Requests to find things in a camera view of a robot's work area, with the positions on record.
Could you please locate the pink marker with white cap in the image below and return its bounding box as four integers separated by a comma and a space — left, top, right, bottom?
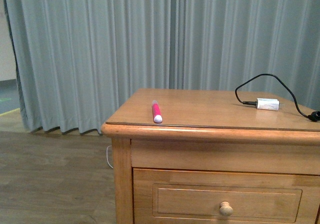
151, 100, 163, 123

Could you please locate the wooden drawer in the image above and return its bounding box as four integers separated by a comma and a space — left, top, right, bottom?
133, 168, 320, 224

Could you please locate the round wooden drawer knob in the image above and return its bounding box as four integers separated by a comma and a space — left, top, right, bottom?
219, 201, 233, 217

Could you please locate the wooden nightstand cabinet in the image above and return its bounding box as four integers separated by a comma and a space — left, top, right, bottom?
101, 89, 320, 224

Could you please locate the grey-green pleated curtain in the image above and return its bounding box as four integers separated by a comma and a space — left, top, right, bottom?
4, 0, 320, 133

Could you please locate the white power adapter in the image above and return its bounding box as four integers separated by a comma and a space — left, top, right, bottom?
256, 98, 283, 111

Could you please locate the white cable on floor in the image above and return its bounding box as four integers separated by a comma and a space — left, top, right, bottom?
105, 145, 114, 169

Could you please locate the black cable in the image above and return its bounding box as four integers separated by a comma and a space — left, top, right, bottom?
234, 73, 320, 122

